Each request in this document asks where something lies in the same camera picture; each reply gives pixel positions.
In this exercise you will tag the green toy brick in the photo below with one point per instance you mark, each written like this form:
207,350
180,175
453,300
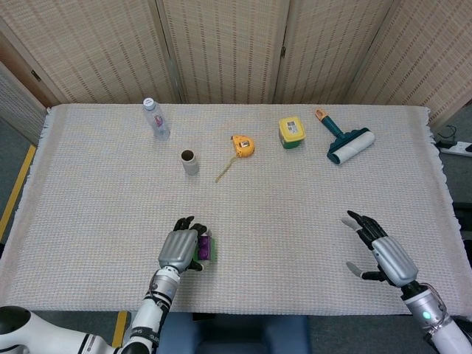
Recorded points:
213,250

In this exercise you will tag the cardboard paper tube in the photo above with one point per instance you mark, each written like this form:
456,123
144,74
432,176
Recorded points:
190,166

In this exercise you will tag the green tub with yellow lid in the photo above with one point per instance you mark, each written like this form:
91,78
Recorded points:
291,131

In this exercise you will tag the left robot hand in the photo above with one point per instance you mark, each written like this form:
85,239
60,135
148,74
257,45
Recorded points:
177,249

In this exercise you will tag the clear plastic water bottle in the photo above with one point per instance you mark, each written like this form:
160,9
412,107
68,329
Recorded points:
158,121

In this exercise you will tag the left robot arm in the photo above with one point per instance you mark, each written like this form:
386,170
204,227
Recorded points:
147,321

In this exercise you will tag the beige woven folding screen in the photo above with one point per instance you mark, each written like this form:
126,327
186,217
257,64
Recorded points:
228,48

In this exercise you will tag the yellow tape measure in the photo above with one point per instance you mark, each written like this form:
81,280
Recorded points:
244,146

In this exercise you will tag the white power strip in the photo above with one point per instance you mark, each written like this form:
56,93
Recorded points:
457,148

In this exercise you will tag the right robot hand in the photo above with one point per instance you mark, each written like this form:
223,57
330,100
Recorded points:
394,258

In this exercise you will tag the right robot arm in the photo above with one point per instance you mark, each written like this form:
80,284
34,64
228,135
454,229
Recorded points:
435,321

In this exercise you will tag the purple toy brick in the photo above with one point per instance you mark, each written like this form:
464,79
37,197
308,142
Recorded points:
204,249

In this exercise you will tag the teal lint roller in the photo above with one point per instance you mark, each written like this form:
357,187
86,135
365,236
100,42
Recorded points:
350,149

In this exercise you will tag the blue robot base seat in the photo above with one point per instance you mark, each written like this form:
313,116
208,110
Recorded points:
236,335

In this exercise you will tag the white woven tablecloth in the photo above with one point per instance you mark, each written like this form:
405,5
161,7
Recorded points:
276,206

